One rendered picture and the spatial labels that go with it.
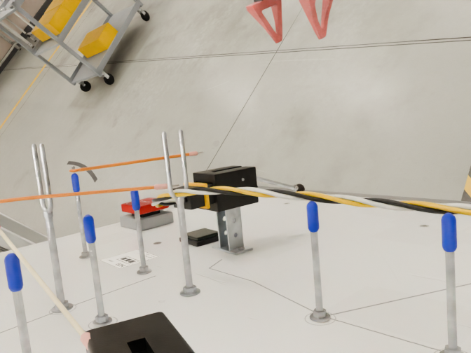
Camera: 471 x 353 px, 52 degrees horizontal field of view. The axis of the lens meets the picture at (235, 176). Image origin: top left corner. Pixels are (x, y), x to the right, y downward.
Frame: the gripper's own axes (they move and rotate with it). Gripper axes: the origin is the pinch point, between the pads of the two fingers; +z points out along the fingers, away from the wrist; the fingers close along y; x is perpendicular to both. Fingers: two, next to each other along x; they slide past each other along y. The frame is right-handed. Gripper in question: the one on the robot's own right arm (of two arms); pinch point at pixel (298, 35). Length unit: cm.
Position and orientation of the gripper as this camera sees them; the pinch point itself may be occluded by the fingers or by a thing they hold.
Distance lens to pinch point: 82.0
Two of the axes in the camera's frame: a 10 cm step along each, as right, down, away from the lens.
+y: 6.2, 1.5, -7.7
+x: 7.2, -4.8, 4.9
